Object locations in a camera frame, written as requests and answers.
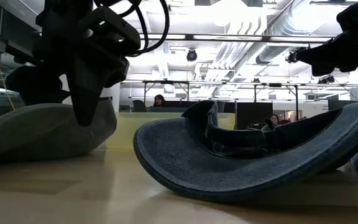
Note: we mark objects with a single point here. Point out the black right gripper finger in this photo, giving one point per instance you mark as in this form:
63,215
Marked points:
331,56

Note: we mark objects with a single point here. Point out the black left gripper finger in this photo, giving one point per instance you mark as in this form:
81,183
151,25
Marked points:
36,84
87,90

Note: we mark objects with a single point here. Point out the grey baseball cap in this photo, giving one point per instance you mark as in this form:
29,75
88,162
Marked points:
42,133

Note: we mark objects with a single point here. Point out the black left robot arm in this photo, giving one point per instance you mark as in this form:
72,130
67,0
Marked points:
64,9

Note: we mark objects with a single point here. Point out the black track spotlight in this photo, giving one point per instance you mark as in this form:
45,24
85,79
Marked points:
291,57
326,80

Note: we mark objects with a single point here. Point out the black computer monitor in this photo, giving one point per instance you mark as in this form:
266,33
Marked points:
253,115
342,104

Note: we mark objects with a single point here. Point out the dark office chair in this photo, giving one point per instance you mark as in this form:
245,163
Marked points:
139,106

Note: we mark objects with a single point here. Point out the person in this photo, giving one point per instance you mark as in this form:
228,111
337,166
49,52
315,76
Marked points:
159,101
274,119

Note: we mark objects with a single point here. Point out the black horizontal overhead bar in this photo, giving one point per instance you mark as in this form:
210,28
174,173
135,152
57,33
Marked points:
228,38

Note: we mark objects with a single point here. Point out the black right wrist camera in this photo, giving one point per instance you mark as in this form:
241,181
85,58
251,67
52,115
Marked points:
357,15

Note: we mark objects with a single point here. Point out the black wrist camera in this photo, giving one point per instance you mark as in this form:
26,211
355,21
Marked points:
110,31
357,15

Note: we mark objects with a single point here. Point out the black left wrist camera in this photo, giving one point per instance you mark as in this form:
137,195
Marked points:
110,31

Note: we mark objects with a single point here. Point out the black metal workstation frame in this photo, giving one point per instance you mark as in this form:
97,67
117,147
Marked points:
275,84
166,82

